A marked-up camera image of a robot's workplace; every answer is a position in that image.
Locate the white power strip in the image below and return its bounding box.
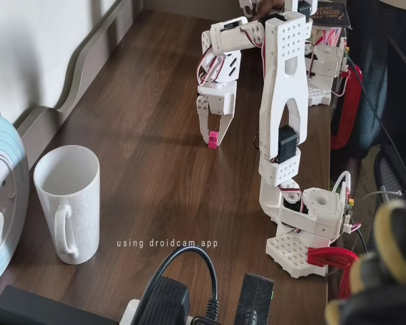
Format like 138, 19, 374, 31
120, 299, 146, 325

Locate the thick black cable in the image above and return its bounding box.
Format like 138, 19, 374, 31
148, 246, 221, 321

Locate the flat black bar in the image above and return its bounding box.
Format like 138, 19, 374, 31
0, 284, 126, 325

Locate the blurry black yellow object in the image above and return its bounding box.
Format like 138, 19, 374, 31
324, 175, 406, 325

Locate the black monitor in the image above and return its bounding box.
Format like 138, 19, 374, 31
387, 37, 406, 183

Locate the white ceramic mug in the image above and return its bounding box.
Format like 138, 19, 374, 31
32, 144, 100, 265

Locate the black box with green light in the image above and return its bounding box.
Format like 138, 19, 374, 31
235, 272, 275, 325

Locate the black box with gold print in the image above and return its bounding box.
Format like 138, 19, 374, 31
310, 2, 353, 48

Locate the grey wavy board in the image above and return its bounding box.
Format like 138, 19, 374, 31
13, 0, 145, 160

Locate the red table clamp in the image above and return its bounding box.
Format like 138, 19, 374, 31
330, 64, 363, 150
307, 246, 359, 301

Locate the person's hand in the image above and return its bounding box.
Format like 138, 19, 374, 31
255, 0, 287, 18

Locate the blue white cable reel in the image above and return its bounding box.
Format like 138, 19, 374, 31
0, 113, 30, 292

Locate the black power adapter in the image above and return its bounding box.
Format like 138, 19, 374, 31
135, 276, 191, 325

